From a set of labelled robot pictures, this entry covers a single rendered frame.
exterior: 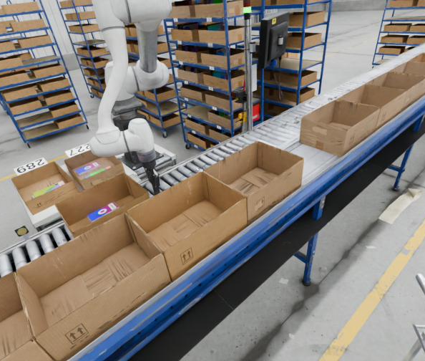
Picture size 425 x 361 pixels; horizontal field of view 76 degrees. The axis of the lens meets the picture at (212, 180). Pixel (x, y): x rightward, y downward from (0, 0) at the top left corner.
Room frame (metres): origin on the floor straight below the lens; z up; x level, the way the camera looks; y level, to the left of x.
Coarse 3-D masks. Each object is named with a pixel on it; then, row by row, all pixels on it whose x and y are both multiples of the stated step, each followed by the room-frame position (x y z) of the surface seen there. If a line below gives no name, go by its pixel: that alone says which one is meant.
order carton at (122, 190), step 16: (128, 176) 1.30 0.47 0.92; (80, 192) 1.20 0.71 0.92; (96, 192) 1.24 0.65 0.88; (112, 192) 1.29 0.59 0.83; (128, 192) 1.35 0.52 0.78; (144, 192) 1.17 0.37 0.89; (64, 208) 1.14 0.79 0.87; (80, 208) 1.18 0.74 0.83; (96, 208) 1.22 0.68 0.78; (128, 208) 1.05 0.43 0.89; (80, 224) 1.13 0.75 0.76; (96, 224) 0.95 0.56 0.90
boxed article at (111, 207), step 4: (108, 204) 1.26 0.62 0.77; (112, 204) 1.25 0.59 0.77; (100, 208) 1.23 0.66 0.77; (104, 208) 1.22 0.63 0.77; (108, 208) 1.22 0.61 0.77; (112, 208) 1.21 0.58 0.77; (116, 208) 1.21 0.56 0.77; (96, 212) 1.20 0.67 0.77; (100, 212) 1.19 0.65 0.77; (104, 212) 1.19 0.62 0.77; (108, 212) 1.18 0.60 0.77; (88, 216) 1.17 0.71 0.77; (92, 216) 1.16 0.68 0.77; (96, 216) 1.16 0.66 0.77; (100, 216) 1.16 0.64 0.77; (92, 220) 1.13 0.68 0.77
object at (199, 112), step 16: (224, 0) 2.53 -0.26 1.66; (224, 16) 2.53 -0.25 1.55; (240, 16) 2.66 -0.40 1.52; (224, 48) 2.57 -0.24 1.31; (192, 64) 2.97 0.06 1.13; (240, 64) 2.67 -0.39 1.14; (176, 80) 3.26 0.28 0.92; (192, 112) 3.19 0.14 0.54; (224, 128) 2.63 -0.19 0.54; (192, 144) 3.15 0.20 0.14
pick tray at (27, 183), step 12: (36, 168) 1.66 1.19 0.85; (48, 168) 1.70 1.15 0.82; (60, 168) 1.64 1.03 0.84; (12, 180) 1.53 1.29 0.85; (24, 180) 1.60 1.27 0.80; (36, 180) 1.64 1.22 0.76; (48, 180) 1.62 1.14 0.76; (60, 180) 1.61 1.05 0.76; (72, 180) 1.45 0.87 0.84; (24, 192) 1.52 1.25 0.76; (48, 192) 1.35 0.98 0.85; (60, 192) 1.38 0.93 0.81; (72, 192) 1.42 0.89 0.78; (36, 204) 1.29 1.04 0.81; (48, 204) 1.33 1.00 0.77
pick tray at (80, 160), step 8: (88, 152) 1.84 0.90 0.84; (64, 160) 1.74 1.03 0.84; (72, 160) 1.77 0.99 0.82; (80, 160) 1.79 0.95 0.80; (88, 160) 1.82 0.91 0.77; (96, 160) 1.84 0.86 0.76; (104, 160) 1.82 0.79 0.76; (112, 160) 1.76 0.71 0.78; (72, 168) 1.75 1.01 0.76; (96, 168) 1.71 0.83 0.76; (112, 168) 1.55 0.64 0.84; (120, 168) 1.58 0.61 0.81; (80, 176) 1.63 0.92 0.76; (96, 176) 1.48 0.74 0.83; (104, 176) 1.51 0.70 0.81; (112, 176) 1.54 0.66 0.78; (80, 184) 1.50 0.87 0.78; (88, 184) 1.45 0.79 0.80; (96, 184) 1.47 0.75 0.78
